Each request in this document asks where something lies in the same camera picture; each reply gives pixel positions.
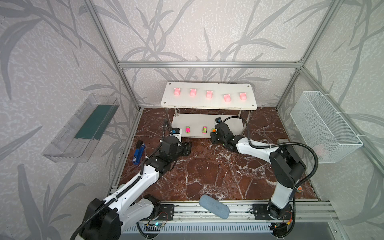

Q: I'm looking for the white wire mesh basket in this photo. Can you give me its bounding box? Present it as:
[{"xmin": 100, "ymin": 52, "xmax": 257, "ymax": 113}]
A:
[{"xmin": 290, "ymin": 91, "xmax": 364, "ymax": 164}]

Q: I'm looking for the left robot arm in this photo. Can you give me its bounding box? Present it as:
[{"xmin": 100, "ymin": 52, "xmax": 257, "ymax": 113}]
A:
[{"xmin": 71, "ymin": 135, "xmax": 192, "ymax": 240}]

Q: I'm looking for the pink toy in basket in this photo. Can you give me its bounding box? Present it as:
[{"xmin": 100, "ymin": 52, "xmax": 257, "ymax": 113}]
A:
[{"xmin": 313, "ymin": 144, "xmax": 329, "ymax": 159}]

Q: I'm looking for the white two-tier shelf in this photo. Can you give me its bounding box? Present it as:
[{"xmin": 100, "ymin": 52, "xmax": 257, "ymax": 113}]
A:
[{"xmin": 161, "ymin": 83, "xmax": 258, "ymax": 139}]

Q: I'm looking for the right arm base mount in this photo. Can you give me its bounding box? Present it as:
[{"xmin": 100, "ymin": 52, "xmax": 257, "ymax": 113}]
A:
[{"xmin": 250, "ymin": 204, "xmax": 293, "ymax": 221}]

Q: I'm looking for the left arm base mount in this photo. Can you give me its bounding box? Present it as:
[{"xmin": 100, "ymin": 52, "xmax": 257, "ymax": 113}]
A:
[{"xmin": 149, "ymin": 204, "xmax": 175, "ymax": 221}]

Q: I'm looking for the blue stapler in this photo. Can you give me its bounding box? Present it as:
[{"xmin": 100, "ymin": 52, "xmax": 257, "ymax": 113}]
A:
[{"xmin": 133, "ymin": 140, "xmax": 146, "ymax": 166}]

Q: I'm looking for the grey blue oval pad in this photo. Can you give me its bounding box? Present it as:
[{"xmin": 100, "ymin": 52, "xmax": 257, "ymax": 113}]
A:
[{"xmin": 199, "ymin": 195, "xmax": 230, "ymax": 220}]

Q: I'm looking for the clear plastic wall bin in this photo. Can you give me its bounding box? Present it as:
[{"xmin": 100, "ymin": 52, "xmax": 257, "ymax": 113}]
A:
[{"xmin": 42, "ymin": 94, "xmax": 120, "ymax": 163}]

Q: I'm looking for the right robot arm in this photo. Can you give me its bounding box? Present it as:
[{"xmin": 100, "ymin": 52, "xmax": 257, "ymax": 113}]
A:
[{"xmin": 210, "ymin": 116, "xmax": 319, "ymax": 219}]

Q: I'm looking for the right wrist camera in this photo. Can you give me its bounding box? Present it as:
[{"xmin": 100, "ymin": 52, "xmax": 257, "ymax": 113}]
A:
[{"xmin": 215, "ymin": 117, "xmax": 222, "ymax": 124}]

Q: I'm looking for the pink toy pig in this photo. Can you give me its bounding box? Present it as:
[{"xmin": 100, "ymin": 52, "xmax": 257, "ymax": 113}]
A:
[
  {"xmin": 240, "ymin": 93, "xmax": 247, "ymax": 101},
  {"xmin": 224, "ymin": 94, "xmax": 232, "ymax": 103},
  {"xmin": 174, "ymin": 88, "xmax": 181, "ymax": 96},
  {"xmin": 206, "ymin": 91, "xmax": 213, "ymax": 99},
  {"xmin": 190, "ymin": 89, "xmax": 197, "ymax": 97}
]

